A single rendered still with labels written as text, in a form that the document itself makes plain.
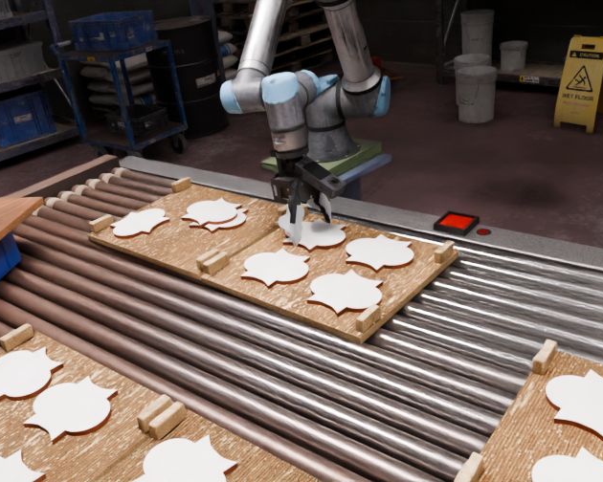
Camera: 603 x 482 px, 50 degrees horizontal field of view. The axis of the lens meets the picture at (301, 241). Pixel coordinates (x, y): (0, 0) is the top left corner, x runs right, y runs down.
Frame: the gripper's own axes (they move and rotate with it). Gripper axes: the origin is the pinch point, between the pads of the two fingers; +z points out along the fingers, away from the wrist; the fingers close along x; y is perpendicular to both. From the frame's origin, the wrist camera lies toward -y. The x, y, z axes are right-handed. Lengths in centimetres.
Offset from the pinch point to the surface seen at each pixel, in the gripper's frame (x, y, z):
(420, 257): -3.1, -25.0, 3.2
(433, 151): -275, 138, 82
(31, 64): -158, 429, -16
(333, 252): 3.9, -8.0, 1.6
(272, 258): 13.6, 0.7, -0.2
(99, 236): 25, 48, -3
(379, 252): 0.7, -17.7, 1.5
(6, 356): 64, 19, -2
